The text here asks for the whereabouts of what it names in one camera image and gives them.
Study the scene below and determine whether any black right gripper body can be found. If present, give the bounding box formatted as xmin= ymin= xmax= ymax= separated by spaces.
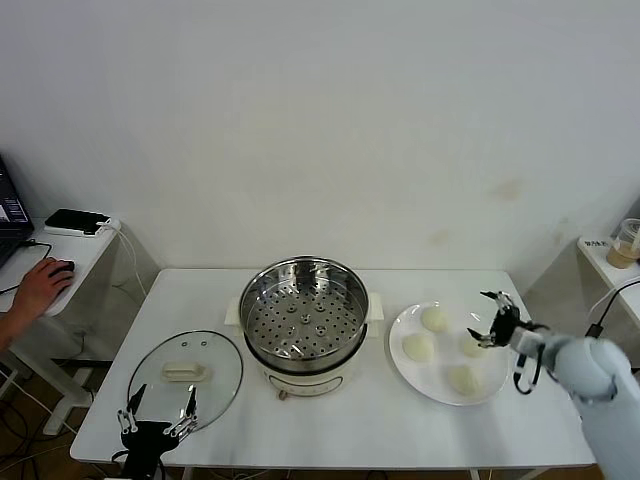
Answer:
xmin=489 ymin=307 xmax=524 ymax=347

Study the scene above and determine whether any black adapter cable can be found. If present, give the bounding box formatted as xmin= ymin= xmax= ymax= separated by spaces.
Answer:
xmin=584 ymin=279 xmax=640 ymax=346

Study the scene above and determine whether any person's bare hand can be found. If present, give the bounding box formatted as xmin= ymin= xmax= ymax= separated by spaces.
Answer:
xmin=13 ymin=257 xmax=76 ymax=319

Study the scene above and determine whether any white cable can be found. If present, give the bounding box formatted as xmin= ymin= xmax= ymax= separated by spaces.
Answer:
xmin=97 ymin=219 xmax=151 ymax=301
xmin=588 ymin=278 xmax=640 ymax=324

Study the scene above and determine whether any person's bare forearm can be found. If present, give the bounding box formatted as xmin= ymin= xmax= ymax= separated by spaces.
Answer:
xmin=0 ymin=307 xmax=29 ymax=351

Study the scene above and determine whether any black laptop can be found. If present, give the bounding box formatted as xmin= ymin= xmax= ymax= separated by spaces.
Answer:
xmin=0 ymin=153 xmax=36 ymax=269

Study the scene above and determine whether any thin black cable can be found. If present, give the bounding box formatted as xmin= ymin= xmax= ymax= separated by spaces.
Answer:
xmin=0 ymin=238 xmax=55 ymax=296

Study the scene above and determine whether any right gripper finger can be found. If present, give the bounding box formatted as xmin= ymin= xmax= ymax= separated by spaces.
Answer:
xmin=466 ymin=327 xmax=498 ymax=350
xmin=479 ymin=289 xmax=519 ymax=316

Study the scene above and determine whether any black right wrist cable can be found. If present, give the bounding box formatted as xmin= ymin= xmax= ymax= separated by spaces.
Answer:
xmin=513 ymin=349 xmax=544 ymax=396

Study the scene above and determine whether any white steamed baozi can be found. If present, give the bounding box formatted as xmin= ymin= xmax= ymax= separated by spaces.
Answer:
xmin=447 ymin=364 xmax=481 ymax=394
xmin=421 ymin=307 xmax=450 ymax=334
xmin=402 ymin=333 xmax=436 ymax=361
xmin=459 ymin=335 xmax=486 ymax=359

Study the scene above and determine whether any white electric cooking pot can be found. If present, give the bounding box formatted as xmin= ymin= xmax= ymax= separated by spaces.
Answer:
xmin=225 ymin=292 xmax=385 ymax=401

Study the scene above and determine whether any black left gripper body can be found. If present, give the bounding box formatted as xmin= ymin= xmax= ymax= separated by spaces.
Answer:
xmin=119 ymin=420 xmax=174 ymax=480

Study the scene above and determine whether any black computer mouse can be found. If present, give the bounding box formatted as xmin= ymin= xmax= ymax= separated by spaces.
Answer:
xmin=47 ymin=258 xmax=77 ymax=281

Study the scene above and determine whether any round white plate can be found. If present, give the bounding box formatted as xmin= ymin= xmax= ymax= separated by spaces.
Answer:
xmin=388 ymin=300 xmax=511 ymax=406

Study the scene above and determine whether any round glass pot lid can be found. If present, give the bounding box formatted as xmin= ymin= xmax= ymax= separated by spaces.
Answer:
xmin=127 ymin=328 xmax=245 ymax=432

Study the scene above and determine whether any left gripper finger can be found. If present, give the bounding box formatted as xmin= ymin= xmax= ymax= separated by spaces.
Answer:
xmin=164 ymin=387 xmax=199 ymax=441
xmin=117 ymin=383 xmax=149 ymax=432

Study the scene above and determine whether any black smartphone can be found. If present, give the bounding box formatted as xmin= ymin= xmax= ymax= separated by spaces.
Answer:
xmin=44 ymin=208 xmax=112 ymax=235

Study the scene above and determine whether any plastic cup with brown drink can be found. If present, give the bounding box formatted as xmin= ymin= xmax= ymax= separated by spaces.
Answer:
xmin=606 ymin=218 xmax=640 ymax=271

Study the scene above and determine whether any stainless steel steamer basket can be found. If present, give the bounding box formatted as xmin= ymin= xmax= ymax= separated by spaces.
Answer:
xmin=238 ymin=256 xmax=371 ymax=362

